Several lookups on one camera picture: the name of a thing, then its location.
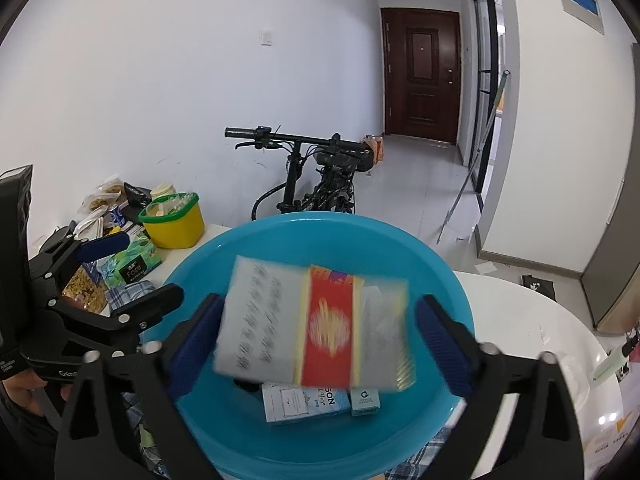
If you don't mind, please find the beige refrigerator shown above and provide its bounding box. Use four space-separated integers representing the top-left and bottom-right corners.
582 40 640 336

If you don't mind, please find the yellow container green lid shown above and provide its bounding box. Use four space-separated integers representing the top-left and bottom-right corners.
138 191 205 250

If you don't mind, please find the green tissue pack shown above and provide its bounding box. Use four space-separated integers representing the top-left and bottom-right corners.
95 237 164 291

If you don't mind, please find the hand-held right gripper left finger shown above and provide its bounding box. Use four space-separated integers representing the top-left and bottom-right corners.
54 294 226 480

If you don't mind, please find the dark brown door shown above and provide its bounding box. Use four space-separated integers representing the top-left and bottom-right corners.
380 7 461 146

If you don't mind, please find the black bicycle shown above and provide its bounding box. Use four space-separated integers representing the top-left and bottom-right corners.
224 125 377 222

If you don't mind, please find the mop with metal pole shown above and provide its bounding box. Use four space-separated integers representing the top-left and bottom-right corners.
436 70 511 246

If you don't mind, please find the blue plastic basin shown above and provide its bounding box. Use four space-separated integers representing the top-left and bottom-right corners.
150 211 476 480

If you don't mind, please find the red and white carton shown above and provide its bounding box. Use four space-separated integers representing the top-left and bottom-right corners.
214 255 418 392

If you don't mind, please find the clear granola snack bag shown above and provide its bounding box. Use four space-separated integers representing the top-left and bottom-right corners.
61 260 109 317

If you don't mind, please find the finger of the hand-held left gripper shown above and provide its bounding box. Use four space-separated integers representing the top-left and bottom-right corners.
47 282 185 342
27 225 131 282

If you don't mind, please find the pale green pump bottle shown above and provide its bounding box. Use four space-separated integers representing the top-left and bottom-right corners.
592 335 640 382

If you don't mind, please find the black framed glass door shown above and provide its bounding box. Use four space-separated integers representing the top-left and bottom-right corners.
472 0 502 196

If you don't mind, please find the blue plaid shirt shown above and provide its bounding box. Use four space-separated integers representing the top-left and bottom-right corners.
106 280 457 480

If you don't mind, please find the person's dark clothing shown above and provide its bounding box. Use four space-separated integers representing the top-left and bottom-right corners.
0 395 62 480

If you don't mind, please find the white and yellow package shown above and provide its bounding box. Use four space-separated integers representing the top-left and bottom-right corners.
581 415 637 480

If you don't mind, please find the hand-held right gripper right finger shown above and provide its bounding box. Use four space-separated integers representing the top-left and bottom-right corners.
415 295 586 480

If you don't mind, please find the person's left hand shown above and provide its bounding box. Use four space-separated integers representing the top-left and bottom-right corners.
0 371 73 416

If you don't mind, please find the light blue printed box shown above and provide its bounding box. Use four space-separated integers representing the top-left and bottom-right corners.
261 382 351 424

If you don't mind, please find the clear dried snack bag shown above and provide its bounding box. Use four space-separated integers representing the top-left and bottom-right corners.
79 175 127 217

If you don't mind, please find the black bag on floor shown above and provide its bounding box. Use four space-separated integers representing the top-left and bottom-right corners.
521 275 554 294

